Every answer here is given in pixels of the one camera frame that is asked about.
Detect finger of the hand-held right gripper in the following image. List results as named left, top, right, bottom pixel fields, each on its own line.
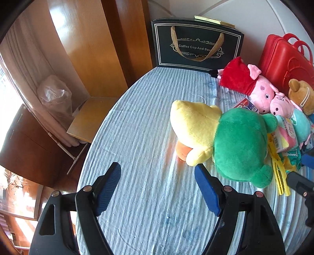
left=287, top=171, right=314, bottom=229
left=301, top=151, right=314, bottom=168

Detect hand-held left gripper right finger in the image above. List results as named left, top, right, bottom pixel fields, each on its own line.
left=194, top=164, right=286, bottom=255

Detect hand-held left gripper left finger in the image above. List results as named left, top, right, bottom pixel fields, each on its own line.
left=29, top=162, right=122, bottom=255

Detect green and yellow duck plush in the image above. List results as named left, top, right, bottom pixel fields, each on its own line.
left=170, top=99, right=278, bottom=189

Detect green patterned packet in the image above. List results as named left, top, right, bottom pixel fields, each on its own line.
left=282, top=147, right=304, bottom=172

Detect yellow plastic clips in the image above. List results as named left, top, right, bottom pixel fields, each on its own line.
left=266, top=134, right=291, bottom=197

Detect pink and green box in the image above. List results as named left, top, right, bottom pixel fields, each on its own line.
left=273, top=115, right=299, bottom=153

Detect teal-dress pink pig plush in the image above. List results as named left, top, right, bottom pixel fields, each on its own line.
left=270, top=94, right=312, bottom=149

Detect brown teddy bear plush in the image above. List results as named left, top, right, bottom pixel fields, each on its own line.
left=288, top=78, right=314, bottom=116

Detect red and blue packet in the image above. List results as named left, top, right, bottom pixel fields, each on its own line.
left=233, top=97, right=260, bottom=114

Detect dark wooden cabinet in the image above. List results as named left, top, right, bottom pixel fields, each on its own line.
left=0, top=104, right=87, bottom=188

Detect red plastic suitcase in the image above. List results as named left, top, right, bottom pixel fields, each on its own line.
left=258, top=33, right=314, bottom=99

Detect clear plastic wrapped bundle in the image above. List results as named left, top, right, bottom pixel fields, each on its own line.
left=37, top=75, right=73, bottom=116

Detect red-dress pink pig plush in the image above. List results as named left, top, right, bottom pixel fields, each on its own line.
left=208, top=57, right=276, bottom=106

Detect beige curtain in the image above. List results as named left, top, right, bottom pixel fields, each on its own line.
left=0, top=15, right=82, bottom=148

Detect wooden wardrobe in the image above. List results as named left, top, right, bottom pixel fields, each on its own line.
left=47, top=0, right=154, bottom=99

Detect dark gift bag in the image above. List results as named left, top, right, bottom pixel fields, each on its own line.
left=151, top=19, right=245, bottom=73

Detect olive flat box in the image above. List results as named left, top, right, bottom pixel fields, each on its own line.
left=194, top=15, right=236, bottom=28

